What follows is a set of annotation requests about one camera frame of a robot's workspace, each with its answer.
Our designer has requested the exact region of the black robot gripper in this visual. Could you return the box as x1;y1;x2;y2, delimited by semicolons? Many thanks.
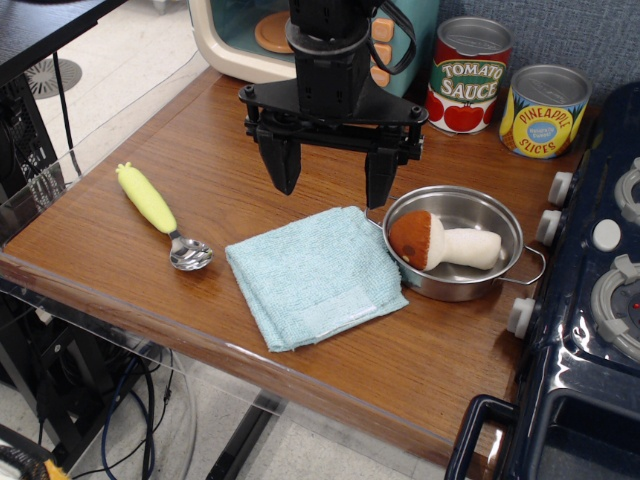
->
239;1;427;209

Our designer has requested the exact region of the plush mushroom toy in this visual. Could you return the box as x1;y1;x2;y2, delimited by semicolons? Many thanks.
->
388;210;502;271

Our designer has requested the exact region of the toy microwave teal and cream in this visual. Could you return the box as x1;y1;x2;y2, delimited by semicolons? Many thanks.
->
189;1;440;97

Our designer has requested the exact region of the light blue folded towel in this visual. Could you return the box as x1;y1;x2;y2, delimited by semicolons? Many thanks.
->
225;206;408;353

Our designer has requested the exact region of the stainless steel pot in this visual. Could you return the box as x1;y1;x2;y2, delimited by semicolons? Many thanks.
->
370;185;547;302

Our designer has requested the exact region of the tomato sauce can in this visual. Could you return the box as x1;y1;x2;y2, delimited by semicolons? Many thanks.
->
426;16;514;134

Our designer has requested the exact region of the pineapple slices can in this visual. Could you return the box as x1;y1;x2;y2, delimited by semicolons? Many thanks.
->
499;64;592;159

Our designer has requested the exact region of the black desk at left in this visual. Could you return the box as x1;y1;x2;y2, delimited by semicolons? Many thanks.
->
1;0;124;85

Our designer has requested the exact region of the dark blue toy stove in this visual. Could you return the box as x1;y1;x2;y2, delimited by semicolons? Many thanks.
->
446;83;639;479

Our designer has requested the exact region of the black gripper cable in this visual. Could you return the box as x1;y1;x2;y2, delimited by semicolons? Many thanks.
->
363;0;418;76

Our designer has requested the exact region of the spoon with yellow handle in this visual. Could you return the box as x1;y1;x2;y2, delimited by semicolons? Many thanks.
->
116;162;213;272

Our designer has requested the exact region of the black table leg frame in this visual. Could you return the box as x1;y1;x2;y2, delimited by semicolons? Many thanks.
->
205;403;279;480

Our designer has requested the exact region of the blue cable under table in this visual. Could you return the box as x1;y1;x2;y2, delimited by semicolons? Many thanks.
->
99;357;157;480

